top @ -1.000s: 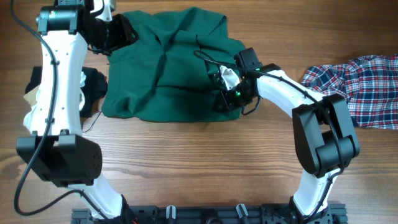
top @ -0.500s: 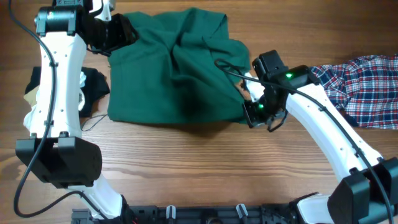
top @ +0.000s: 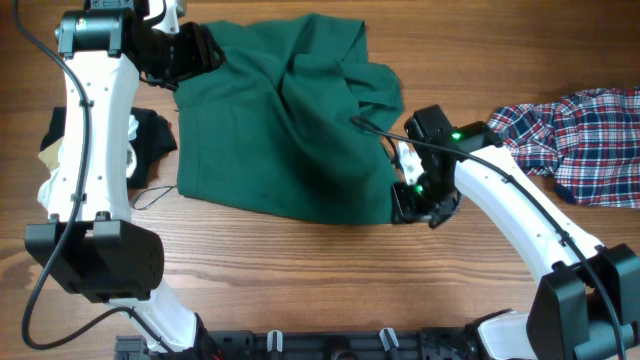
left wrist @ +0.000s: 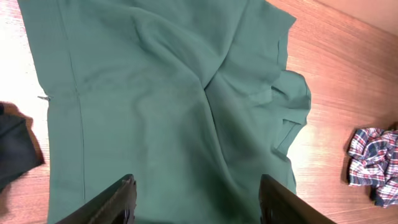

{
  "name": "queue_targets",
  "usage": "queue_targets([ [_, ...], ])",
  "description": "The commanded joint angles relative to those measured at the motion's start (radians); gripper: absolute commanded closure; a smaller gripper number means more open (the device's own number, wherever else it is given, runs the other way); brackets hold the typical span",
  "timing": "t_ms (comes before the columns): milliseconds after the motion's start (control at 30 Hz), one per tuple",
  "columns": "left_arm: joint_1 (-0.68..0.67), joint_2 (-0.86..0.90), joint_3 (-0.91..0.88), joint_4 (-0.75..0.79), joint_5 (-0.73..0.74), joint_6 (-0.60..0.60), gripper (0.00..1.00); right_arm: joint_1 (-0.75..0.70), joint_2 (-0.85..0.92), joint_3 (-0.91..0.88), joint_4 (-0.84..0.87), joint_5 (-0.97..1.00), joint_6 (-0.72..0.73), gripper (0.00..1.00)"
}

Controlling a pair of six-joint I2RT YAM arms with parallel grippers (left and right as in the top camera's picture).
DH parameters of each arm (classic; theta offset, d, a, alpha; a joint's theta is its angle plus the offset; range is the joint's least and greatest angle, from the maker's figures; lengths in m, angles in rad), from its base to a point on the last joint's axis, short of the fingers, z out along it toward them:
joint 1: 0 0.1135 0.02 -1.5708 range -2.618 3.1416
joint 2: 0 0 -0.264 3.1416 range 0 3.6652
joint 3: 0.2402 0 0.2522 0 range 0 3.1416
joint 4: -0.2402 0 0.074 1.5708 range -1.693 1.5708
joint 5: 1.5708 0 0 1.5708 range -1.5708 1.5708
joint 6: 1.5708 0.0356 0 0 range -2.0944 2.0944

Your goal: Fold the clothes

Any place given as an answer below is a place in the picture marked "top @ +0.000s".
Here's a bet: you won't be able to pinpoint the beige cloth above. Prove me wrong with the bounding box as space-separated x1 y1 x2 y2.
37 137 64 208

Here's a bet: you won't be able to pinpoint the black folded garment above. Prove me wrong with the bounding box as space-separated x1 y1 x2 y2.
40 107 177 189

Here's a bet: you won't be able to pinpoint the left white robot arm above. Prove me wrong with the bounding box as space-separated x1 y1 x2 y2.
25 1 224 359

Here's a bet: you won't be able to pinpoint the red blue plaid shirt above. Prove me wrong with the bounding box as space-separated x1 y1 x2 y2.
488 87 639 208

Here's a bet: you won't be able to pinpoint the white blue checked cloth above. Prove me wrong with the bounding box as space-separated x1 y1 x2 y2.
126 114 139 179

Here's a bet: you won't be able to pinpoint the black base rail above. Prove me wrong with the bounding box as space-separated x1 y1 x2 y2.
114 327 481 360

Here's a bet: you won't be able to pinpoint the green shirt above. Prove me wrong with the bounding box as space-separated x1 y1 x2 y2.
174 14 404 225

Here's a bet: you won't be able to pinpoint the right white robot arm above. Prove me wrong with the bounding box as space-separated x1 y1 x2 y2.
391 119 639 359

